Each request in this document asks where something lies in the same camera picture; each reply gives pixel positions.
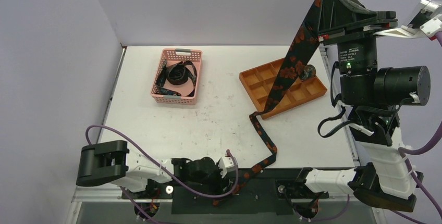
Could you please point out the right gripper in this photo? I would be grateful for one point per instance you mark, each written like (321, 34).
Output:
(356, 26)

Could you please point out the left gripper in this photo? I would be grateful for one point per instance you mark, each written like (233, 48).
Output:
(217, 189)

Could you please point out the black orange floral tie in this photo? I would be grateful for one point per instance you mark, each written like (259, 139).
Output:
(299, 54)

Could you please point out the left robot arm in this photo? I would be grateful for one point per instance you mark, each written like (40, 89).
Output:
(115, 163)

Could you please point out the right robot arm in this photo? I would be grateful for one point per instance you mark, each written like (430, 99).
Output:
(370, 97)

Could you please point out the rolled dark floral tie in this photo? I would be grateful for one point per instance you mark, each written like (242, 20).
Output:
(308, 72)

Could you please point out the orange divided tray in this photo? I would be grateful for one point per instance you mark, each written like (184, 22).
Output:
(258, 82)

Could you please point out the dark tie in basket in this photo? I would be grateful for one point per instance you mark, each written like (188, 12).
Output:
(176, 74)

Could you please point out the pink plastic basket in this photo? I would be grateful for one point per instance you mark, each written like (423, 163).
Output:
(170, 56)

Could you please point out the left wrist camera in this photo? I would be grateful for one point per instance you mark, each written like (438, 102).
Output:
(226, 164)

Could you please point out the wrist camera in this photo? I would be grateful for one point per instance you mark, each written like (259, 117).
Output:
(423, 22)
(226, 164)

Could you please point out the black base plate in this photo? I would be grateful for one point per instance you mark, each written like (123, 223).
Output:
(278, 191)

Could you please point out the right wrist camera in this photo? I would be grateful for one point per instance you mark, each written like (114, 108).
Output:
(423, 22)

